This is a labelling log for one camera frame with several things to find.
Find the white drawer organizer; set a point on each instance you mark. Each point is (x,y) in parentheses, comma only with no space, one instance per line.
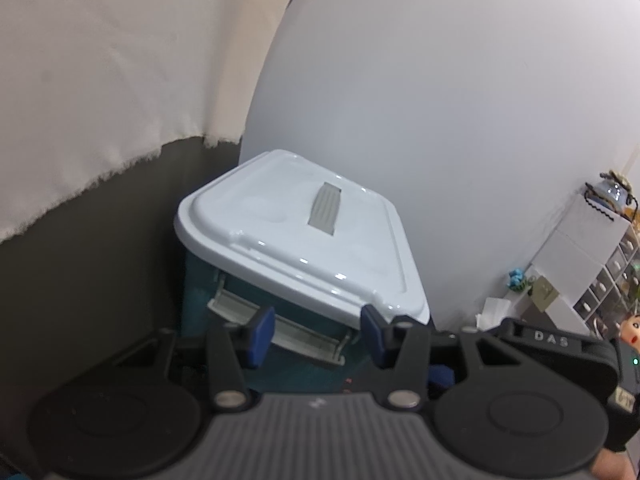
(565,250)

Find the small blue green toy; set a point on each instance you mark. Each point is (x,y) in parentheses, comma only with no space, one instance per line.
(519,281)

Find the white plastic bin lid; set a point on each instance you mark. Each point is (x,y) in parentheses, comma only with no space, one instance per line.
(280,220)

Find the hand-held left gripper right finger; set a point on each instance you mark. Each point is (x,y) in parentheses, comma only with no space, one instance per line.
(375,337)

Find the cartoon boy doll red clothes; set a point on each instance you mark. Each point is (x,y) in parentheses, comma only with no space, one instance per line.
(631,330)

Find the cream curtain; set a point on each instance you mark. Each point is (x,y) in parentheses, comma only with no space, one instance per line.
(100,85)

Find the olive green tag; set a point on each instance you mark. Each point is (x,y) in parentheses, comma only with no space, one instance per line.
(545,294)

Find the white crumpled bag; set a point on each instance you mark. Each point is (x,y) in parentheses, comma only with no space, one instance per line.
(492,312)

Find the person's right forearm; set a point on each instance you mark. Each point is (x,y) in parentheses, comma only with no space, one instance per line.
(612,465)

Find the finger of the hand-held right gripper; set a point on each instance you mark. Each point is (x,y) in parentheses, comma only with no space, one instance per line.
(441,376)

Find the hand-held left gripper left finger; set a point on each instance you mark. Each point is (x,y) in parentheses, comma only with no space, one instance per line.
(261,337)

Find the teal plastic storage bin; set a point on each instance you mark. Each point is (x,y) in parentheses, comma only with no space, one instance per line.
(300,375)

